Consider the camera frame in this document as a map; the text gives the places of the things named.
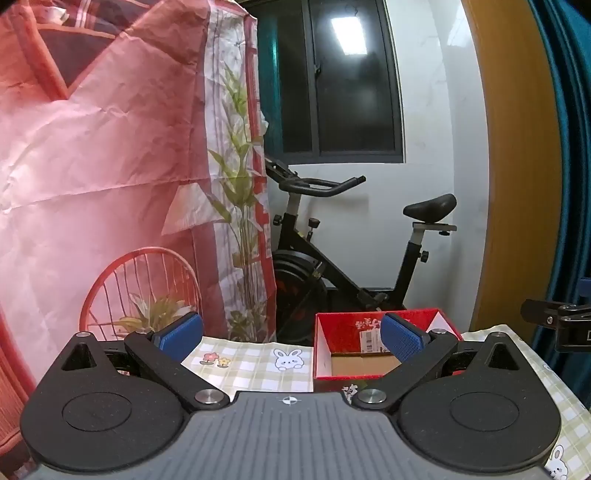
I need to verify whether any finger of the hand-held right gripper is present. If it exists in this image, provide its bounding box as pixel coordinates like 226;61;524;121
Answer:
521;298;591;329

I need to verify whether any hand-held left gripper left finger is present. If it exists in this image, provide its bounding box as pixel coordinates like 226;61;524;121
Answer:
39;311;232;413

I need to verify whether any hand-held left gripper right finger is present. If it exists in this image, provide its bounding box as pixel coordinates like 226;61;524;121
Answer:
352;311;539;414

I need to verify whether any red strawberry print box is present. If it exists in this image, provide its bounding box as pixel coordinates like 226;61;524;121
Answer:
313;308;464;393

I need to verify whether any green checked tablecloth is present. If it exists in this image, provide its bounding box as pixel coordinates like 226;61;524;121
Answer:
180;323;591;480

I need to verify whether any black exercise bike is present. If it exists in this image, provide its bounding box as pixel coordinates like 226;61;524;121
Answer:
264;157;458;344

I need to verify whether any wooden door panel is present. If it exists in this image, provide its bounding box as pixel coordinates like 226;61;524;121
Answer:
462;0;561;329

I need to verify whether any teal curtain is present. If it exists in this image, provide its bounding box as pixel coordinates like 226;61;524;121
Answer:
529;0;591;354

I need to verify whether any red printed backdrop cloth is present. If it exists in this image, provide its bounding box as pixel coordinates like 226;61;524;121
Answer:
0;0;279;480

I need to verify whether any dark window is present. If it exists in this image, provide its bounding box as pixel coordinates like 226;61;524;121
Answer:
256;0;406;164

